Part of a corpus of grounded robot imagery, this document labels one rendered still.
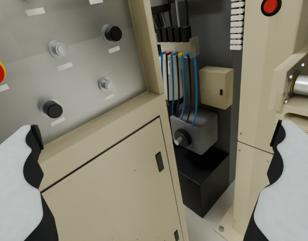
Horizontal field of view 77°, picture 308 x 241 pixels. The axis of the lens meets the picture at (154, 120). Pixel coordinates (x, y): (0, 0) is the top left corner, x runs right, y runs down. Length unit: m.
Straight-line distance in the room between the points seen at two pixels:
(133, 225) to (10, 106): 0.48
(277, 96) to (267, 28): 0.18
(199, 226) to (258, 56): 0.96
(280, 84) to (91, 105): 0.43
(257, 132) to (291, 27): 0.33
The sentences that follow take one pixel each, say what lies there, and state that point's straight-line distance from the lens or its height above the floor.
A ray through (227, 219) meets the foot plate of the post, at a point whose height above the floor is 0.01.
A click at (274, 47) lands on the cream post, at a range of 0.61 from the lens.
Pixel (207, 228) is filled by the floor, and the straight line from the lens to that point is 1.27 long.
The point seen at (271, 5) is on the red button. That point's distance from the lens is 0.60.
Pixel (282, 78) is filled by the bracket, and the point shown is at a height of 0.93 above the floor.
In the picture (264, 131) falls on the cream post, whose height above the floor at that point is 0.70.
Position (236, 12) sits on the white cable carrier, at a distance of 0.65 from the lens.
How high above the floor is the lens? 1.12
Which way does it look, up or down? 31 degrees down
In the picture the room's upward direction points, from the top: 12 degrees counter-clockwise
